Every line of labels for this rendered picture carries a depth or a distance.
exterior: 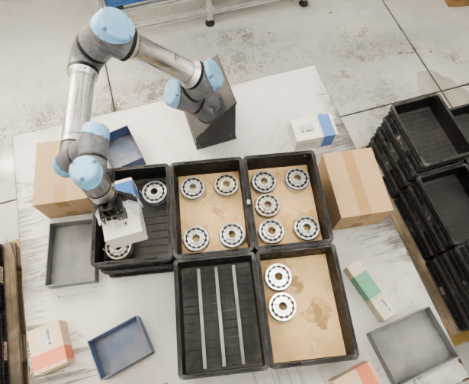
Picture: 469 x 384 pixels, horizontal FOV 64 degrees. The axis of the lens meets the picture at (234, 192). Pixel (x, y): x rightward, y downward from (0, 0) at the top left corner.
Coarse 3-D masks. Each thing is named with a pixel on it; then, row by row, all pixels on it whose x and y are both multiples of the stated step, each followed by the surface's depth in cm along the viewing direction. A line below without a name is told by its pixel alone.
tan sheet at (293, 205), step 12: (264, 168) 163; (276, 168) 163; (288, 168) 163; (276, 180) 160; (252, 192) 158; (276, 192) 158; (288, 192) 158; (300, 192) 158; (312, 192) 158; (252, 204) 156; (288, 204) 156; (300, 204) 156; (312, 204) 156; (276, 216) 154; (288, 216) 154; (312, 216) 154; (288, 228) 152; (288, 240) 150
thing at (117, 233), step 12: (120, 180) 126; (132, 180) 128; (132, 192) 125; (132, 216) 121; (108, 228) 120; (120, 228) 120; (132, 228) 120; (144, 228) 126; (108, 240) 118; (120, 240) 121; (132, 240) 124
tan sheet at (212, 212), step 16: (192, 176) 161; (208, 176) 161; (208, 192) 158; (240, 192) 158; (192, 208) 155; (208, 208) 155; (224, 208) 155; (240, 208) 155; (192, 224) 152; (208, 224) 152; (224, 224) 152; (240, 224) 152
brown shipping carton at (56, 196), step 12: (48, 144) 164; (36, 156) 161; (48, 156) 161; (36, 168) 159; (48, 168) 159; (36, 180) 157; (48, 180) 157; (60, 180) 157; (36, 192) 154; (48, 192) 154; (60, 192) 155; (72, 192) 155; (36, 204) 152; (48, 204) 153; (60, 204) 155; (72, 204) 157; (84, 204) 159; (48, 216) 164; (60, 216) 166
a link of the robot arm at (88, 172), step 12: (84, 156) 93; (96, 156) 96; (72, 168) 92; (84, 168) 92; (96, 168) 92; (72, 180) 94; (84, 180) 91; (96, 180) 93; (108, 180) 100; (84, 192) 97; (96, 192) 97
